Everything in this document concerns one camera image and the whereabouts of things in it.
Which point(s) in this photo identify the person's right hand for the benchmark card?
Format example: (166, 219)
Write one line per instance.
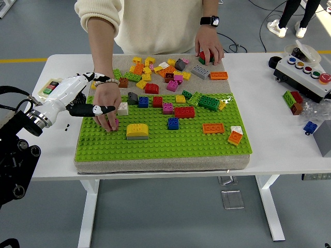
(106, 95)

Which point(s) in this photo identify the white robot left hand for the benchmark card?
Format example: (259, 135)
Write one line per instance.
(62, 90)

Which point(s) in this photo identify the person's left hand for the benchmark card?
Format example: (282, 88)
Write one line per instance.
(209, 38)

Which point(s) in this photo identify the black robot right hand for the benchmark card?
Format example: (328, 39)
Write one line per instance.
(328, 246)

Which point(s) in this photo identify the red eight-stud brick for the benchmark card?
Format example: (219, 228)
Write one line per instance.
(203, 55)
(184, 112)

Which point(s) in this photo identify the dark green eight-stud brick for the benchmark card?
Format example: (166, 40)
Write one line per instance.
(202, 62)
(209, 103)

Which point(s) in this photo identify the dark grey sloped brick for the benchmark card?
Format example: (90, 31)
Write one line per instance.
(180, 65)
(133, 99)

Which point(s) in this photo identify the pink four-stud brick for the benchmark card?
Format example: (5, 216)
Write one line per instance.
(168, 109)
(172, 86)
(116, 124)

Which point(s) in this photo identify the light grey eight-stud brick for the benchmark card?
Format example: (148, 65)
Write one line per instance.
(200, 72)
(137, 137)

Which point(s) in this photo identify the yellow arched brick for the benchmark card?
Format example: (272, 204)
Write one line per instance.
(137, 129)

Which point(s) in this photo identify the person's right forearm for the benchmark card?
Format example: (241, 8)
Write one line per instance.
(103, 51)

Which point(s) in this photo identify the person's left forearm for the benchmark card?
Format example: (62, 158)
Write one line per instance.
(210, 7)

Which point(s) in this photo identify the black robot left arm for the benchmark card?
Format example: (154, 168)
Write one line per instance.
(13, 160)

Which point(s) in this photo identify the yellow four-stud brick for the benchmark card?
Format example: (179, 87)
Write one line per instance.
(180, 99)
(93, 86)

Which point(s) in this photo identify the brown four-stud brick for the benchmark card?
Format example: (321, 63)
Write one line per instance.
(124, 83)

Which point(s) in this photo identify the white four-stud brick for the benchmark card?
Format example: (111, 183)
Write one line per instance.
(123, 109)

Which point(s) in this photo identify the light green eight-stud brick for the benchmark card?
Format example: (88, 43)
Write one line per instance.
(194, 99)
(132, 77)

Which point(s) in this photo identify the small pink brick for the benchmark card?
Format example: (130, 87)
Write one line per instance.
(186, 61)
(151, 67)

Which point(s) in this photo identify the yellow toy brick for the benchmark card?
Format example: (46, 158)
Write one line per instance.
(141, 84)
(149, 61)
(186, 75)
(158, 69)
(132, 69)
(137, 60)
(146, 77)
(171, 62)
(147, 70)

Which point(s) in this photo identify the blue four-stud brick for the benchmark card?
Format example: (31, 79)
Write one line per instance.
(143, 102)
(173, 124)

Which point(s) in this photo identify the orange eight-stud brick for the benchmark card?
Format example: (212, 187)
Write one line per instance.
(213, 128)
(139, 69)

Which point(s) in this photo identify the red arched brick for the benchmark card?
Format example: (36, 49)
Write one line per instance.
(152, 89)

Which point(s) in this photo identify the pink toy brick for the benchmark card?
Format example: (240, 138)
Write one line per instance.
(178, 78)

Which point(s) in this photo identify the orange toy brick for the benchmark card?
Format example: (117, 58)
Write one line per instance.
(168, 70)

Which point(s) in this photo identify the red four-stud brick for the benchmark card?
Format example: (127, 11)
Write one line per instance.
(157, 102)

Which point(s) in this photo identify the white toy brick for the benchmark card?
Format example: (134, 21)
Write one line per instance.
(237, 129)
(164, 64)

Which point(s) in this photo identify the brown toy brick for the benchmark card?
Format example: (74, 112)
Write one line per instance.
(297, 109)
(169, 77)

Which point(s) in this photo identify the dark green four-stud brick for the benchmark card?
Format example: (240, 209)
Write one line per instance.
(187, 94)

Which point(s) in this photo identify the small yellow brick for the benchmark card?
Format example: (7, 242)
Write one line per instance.
(222, 106)

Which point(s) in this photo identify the green studded baseplate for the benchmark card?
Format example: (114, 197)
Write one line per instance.
(181, 147)

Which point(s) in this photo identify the green toy brick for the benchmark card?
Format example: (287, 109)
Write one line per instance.
(287, 98)

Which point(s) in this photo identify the orange and yellow brick stack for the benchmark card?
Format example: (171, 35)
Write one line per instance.
(234, 138)

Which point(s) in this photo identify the red toy brick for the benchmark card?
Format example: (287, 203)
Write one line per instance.
(297, 96)

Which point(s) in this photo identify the black wristwatch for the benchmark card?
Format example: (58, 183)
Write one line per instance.
(210, 21)

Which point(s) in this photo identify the small black fragments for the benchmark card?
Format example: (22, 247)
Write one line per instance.
(67, 126)

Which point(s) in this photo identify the person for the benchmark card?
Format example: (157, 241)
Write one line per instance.
(289, 13)
(160, 25)

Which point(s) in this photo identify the black tape roll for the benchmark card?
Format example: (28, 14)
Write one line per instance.
(273, 62)

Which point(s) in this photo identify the table control panel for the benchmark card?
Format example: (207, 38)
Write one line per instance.
(316, 176)

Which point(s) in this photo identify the grey-brown foam mat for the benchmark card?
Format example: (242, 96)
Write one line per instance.
(160, 165)

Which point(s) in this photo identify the white table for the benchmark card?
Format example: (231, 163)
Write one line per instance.
(258, 116)

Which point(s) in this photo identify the clear plastic container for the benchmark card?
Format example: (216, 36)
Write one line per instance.
(309, 53)

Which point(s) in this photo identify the white push-button control box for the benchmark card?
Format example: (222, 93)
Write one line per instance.
(302, 77)

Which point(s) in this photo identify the crumpled clear plastic bag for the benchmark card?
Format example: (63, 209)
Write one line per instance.
(314, 111)

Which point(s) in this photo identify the cream switch box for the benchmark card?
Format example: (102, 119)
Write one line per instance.
(49, 87)

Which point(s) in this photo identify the white furniture frame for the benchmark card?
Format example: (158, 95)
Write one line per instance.
(4, 7)

